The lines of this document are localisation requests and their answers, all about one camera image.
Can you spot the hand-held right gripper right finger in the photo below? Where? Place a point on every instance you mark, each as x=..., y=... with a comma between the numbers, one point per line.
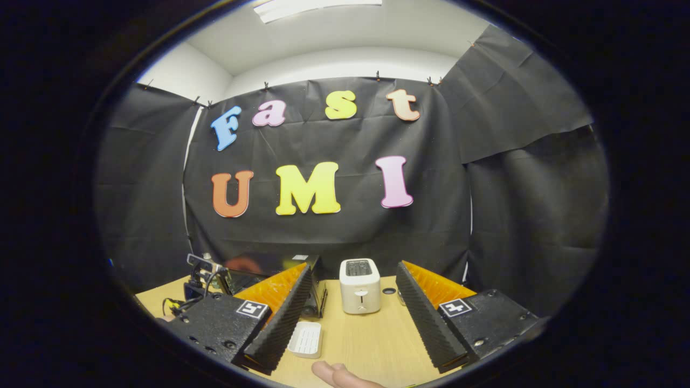
x=425, y=328

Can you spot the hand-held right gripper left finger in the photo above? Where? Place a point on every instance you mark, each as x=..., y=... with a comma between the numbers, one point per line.
x=281, y=328

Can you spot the black electric oven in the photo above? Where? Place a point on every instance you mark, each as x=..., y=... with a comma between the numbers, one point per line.
x=280, y=263

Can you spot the small white dish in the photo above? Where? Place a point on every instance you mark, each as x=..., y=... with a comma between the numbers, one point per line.
x=305, y=339

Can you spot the white toaster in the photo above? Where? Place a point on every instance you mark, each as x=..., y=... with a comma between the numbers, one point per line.
x=360, y=291

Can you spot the black backdrop cloth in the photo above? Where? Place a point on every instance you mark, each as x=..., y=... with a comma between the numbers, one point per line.
x=512, y=226

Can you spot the large ceiling light panel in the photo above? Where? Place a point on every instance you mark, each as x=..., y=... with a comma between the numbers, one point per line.
x=318, y=6

